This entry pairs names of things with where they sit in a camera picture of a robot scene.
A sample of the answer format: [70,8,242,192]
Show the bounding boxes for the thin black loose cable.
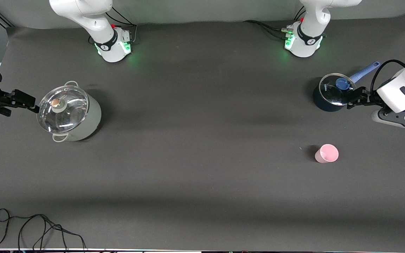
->
[0,208,87,251]

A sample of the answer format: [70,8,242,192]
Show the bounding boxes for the black left arm base cable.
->
[243,19,291,40]

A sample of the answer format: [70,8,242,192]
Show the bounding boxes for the black left camera mount plate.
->
[382,105,405,129]

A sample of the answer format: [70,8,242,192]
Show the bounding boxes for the black right arm base cable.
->
[104,6,138,45]

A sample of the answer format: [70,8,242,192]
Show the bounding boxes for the dark grey table mat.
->
[0,15,405,251]

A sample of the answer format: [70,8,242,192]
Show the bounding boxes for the dark blue saucepan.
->
[312,61,381,112]

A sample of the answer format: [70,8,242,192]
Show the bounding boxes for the pale green two-handled pot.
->
[37,80,102,143]

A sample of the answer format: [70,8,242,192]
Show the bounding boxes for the glass lid with blue knob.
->
[319,73,357,106]

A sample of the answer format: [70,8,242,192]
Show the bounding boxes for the black arm base cable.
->
[243,19,291,40]
[104,6,138,45]

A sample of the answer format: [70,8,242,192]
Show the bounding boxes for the large glass pot lid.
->
[37,85,90,134]

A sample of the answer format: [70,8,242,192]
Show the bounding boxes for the pink plastic cup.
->
[315,144,339,163]

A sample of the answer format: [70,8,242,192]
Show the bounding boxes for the black left arm wrist cable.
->
[371,59,405,96]

